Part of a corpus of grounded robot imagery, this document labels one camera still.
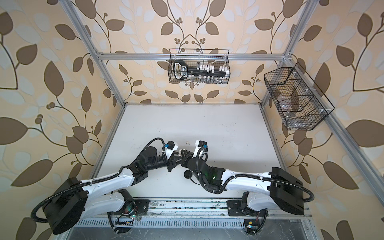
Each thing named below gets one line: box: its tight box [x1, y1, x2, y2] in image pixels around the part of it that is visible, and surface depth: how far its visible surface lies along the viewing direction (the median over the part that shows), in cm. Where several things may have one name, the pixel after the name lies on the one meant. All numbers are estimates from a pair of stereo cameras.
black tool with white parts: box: [173, 60, 230, 80], surface depth 84 cm
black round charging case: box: [183, 170, 193, 179], surface depth 86 cm
